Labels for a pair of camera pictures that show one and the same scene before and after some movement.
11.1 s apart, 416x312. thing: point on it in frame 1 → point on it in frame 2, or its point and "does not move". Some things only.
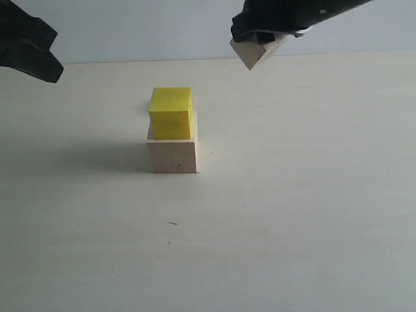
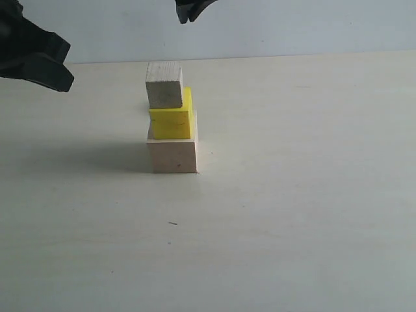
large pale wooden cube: x=175 y=156 does not move
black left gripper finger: x=25 y=56 → x=36 y=67
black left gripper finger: x=30 y=28 → x=43 y=41
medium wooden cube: x=253 y=54 → x=164 y=82
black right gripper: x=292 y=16 → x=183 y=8
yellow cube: x=171 y=110 does not move
